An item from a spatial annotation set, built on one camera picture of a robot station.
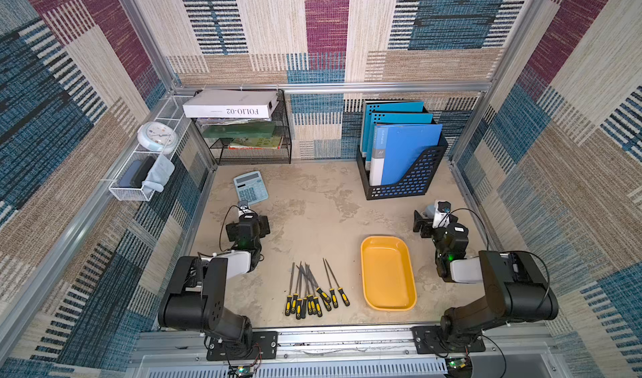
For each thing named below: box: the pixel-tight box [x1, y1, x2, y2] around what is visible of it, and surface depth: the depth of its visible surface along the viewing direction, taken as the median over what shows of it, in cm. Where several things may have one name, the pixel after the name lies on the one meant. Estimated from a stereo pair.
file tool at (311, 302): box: [304, 262, 318, 317], surface depth 81 cm
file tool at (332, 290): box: [322, 257, 339, 309], surface depth 83 cm
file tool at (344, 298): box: [324, 258, 351, 307], surface depth 83 cm
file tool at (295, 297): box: [290, 261, 302, 314], surface depth 83 cm
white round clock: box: [137, 120, 179, 155], surface depth 76 cm
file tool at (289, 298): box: [285, 262, 296, 317], surface depth 83 cm
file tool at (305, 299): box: [300, 262, 311, 320], surface depth 81 cm
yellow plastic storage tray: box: [360, 235, 418, 312], surface depth 87 cm
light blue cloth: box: [142, 153, 176, 195], surface depth 70 cm
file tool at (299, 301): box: [295, 265, 307, 321], surface depth 81 cm
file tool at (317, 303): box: [300, 265, 323, 318], surface depth 81 cm
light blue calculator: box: [233, 170, 269, 205], surface depth 111 cm
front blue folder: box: [369, 123, 444, 186], surface depth 95 cm
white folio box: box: [182, 89, 280, 119], surface depth 81 cm
